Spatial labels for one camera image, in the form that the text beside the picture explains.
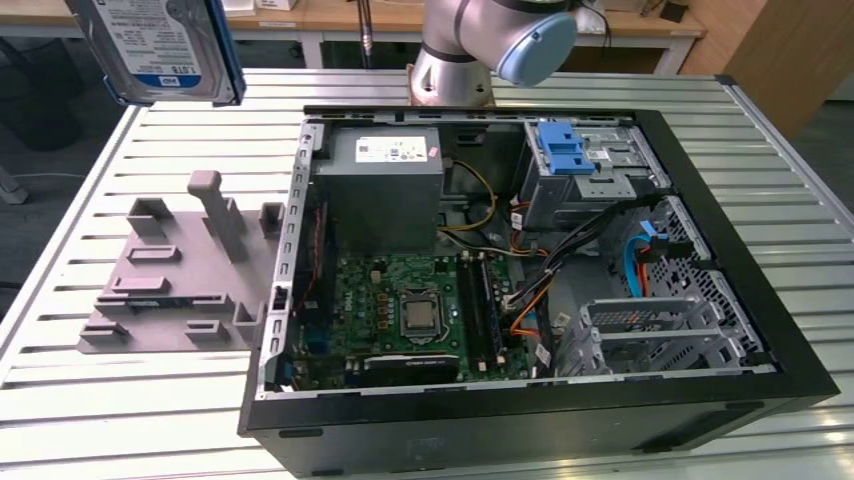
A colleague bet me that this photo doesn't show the grey parts rack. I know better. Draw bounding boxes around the grey parts rack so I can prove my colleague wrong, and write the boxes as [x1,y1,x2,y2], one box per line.
[77,169,288,356]

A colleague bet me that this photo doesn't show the CPU socket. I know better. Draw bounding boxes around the CPU socket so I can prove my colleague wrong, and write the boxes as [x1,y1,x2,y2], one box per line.
[396,287,447,347]

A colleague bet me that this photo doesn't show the grey metal foot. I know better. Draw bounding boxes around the grey metal foot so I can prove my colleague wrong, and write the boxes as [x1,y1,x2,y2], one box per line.
[0,164,29,205]

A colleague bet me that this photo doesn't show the blue data wire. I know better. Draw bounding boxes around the blue data wire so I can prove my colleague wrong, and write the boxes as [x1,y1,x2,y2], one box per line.
[623,219,668,301]

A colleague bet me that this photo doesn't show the wooden desk white legs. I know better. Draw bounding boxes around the wooden desk white legs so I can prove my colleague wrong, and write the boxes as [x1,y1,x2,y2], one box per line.
[0,0,708,76]

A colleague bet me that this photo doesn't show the thin red wire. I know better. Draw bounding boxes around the thin red wire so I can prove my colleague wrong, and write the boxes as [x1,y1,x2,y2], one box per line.
[303,204,326,306]

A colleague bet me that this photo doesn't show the orange wire bundle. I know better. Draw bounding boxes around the orange wire bundle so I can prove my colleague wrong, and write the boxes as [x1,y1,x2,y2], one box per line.
[508,279,543,342]

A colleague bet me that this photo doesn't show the green motherboard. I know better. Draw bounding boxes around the green motherboard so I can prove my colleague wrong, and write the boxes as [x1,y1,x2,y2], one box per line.
[292,252,535,391]

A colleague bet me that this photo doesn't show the black PC case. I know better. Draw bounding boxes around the black PC case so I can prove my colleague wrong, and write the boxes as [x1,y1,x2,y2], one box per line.
[236,103,842,479]

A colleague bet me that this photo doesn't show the black RAM stick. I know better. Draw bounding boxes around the black RAM stick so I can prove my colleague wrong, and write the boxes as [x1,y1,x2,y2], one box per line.
[459,252,488,374]

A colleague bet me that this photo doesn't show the yellow wire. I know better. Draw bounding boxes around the yellow wire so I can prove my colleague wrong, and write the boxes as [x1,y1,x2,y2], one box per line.
[436,159,499,234]

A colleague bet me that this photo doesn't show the silver CPU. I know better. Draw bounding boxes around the silver CPU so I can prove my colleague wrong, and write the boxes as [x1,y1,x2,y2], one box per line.
[404,301,439,335]

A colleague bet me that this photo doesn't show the metal disk bay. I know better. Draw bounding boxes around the metal disk bay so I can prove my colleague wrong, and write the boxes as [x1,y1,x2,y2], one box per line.
[576,294,762,376]

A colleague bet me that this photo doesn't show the orange power wire black plug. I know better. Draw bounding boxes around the orange power wire black plug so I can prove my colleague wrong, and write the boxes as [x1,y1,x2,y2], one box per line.
[636,237,695,296]

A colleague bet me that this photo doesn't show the hard disk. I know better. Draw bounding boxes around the hard disk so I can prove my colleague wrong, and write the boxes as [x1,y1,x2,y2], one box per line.
[64,0,245,108]

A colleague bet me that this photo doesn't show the black graphics card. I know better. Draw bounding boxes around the black graphics card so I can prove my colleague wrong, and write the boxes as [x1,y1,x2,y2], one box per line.
[344,352,463,387]

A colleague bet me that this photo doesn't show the metal drive cage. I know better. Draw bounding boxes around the metal drive cage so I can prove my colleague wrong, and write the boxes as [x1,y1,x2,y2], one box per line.
[519,119,672,231]

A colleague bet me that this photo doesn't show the thin black hanging cable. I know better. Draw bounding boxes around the thin black hanging cable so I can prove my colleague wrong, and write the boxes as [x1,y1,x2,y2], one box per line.
[356,0,376,69]

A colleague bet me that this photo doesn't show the grey power supply unit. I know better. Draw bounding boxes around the grey power supply unit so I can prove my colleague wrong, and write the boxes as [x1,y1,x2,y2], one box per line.
[311,124,447,256]

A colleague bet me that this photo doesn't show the blue plastic drive latch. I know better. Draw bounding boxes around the blue plastic drive latch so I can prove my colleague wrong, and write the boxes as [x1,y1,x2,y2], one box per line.
[536,122,596,176]

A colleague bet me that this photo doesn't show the black cable bundle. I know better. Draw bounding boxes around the black cable bundle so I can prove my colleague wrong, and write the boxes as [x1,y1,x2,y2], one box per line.
[503,193,668,309]

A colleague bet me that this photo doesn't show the wooden cabinet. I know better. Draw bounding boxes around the wooden cabinet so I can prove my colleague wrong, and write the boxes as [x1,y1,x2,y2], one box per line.
[679,0,854,141]

